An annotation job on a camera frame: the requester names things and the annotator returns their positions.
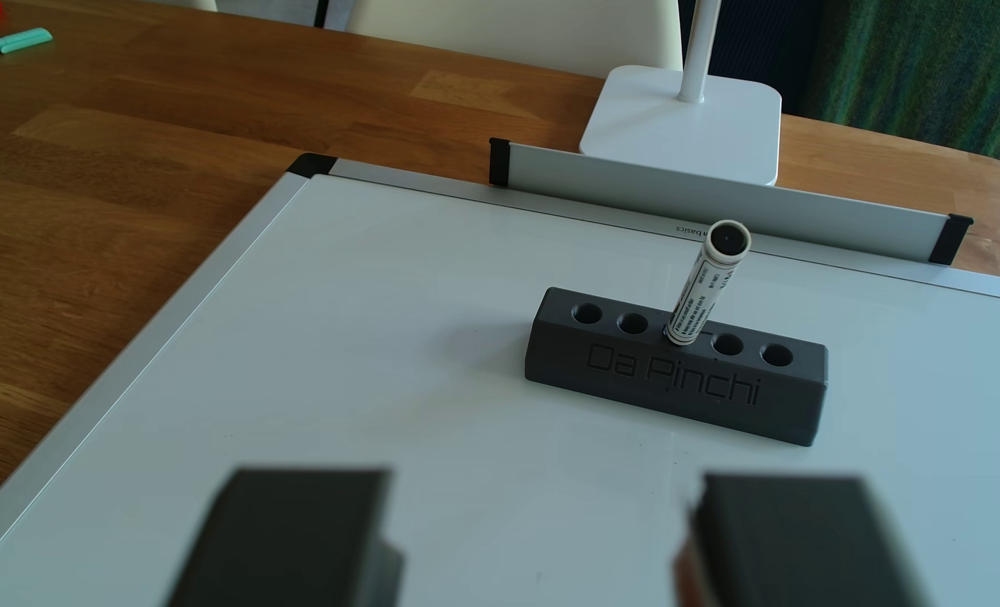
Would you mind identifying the white whiteboard marker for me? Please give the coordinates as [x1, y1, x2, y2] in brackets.
[664, 221, 752, 347]

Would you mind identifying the white lamp stand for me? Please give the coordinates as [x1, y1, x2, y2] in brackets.
[580, 0, 783, 188]

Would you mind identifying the white whiteboard aluminium frame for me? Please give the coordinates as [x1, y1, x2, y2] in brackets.
[0, 152, 1000, 607]

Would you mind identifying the teal highlighter pen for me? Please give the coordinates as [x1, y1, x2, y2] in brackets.
[0, 28, 54, 62]

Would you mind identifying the grey pen holder block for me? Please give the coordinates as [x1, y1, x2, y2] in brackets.
[524, 287, 830, 448]

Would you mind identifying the aluminium whiteboard pen tray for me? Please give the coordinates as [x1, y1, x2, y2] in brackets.
[489, 137, 975, 266]

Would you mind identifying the green curtain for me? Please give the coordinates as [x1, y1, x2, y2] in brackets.
[803, 0, 1000, 174]

